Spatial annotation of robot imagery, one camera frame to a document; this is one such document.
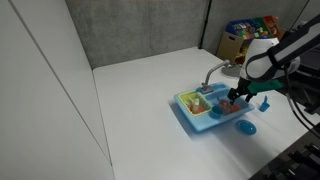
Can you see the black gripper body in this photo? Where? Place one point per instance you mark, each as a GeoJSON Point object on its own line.
{"type": "Point", "coordinates": [244, 86]}

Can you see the orange toy cup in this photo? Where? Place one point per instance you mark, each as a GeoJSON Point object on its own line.
{"type": "Point", "coordinates": [234, 109]}

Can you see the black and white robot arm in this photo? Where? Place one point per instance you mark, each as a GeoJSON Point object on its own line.
{"type": "Point", "coordinates": [263, 60]}

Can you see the blue toy cup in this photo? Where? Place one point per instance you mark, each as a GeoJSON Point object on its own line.
{"type": "Point", "coordinates": [216, 112]}

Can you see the blue toy sink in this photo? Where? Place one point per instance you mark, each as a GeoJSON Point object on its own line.
{"type": "Point", "coordinates": [203, 121]}

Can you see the orange toy pot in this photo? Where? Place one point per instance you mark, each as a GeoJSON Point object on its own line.
{"type": "Point", "coordinates": [223, 106]}

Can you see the grey metal mounting plate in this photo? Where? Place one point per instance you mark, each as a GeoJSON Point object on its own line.
{"type": "Point", "coordinates": [230, 71]}

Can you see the grey toy faucet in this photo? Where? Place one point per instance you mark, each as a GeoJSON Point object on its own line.
{"type": "Point", "coordinates": [210, 73]}

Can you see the blue toy plate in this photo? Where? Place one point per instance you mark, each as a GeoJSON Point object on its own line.
{"type": "Point", "coordinates": [246, 127]}

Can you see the white and orange toy food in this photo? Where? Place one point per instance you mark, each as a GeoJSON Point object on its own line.
{"type": "Point", "coordinates": [196, 105]}

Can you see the yellow-green dish rack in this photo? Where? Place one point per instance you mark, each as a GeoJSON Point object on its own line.
{"type": "Point", "coordinates": [186, 98]}

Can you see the wooden toy shelf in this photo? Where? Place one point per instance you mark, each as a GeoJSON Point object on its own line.
{"type": "Point", "coordinates": [230, 41]}

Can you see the black divider pole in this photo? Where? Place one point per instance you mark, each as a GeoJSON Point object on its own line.
{"type": "Point", "coordinates": [205, 23]}

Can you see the teal wrist camera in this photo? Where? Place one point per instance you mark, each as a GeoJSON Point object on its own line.
{"type": "Point", "coordinates": [266, 86]}

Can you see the black equipment frame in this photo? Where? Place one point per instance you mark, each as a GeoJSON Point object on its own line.
{"type": "Point", "coordinates": [293, 156]}

